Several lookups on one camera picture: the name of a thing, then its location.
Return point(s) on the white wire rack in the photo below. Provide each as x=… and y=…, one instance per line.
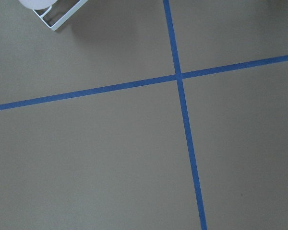
x=55, y=15

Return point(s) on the white cup in rack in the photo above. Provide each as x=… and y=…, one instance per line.
x=37, y=4

